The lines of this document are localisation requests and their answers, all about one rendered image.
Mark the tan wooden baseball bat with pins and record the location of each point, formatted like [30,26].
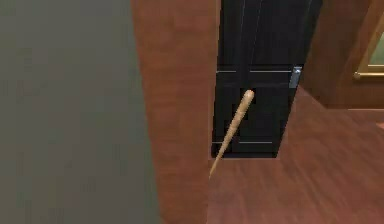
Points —
[237,119]

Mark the black room door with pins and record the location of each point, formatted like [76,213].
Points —
[263,50]

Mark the gold framed wall picture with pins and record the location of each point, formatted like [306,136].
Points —
[373,63]

